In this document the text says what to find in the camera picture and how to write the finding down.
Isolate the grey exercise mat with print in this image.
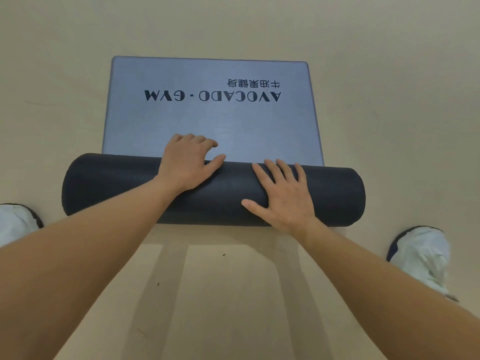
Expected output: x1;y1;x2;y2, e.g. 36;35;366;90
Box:
61;55;367;228

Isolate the person's left hand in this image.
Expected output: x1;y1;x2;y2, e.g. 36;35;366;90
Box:
154;133;227;195

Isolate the person's right hand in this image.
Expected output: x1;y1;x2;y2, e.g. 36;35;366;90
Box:
241;158;328;241

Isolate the person's white right shoe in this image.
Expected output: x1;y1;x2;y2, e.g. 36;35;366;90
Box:
386;226;460;303

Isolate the person's left forearm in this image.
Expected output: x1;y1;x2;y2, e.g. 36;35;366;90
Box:
0;175;185;360

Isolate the person's white left shoe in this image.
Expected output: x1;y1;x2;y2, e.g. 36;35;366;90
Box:
0;203;45;248

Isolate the person's right forearm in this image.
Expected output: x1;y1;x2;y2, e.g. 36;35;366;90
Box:
296;220;480;360

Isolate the person's white shoe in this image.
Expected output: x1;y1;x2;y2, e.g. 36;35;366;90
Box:
386;226;460;303
0;203;45;248

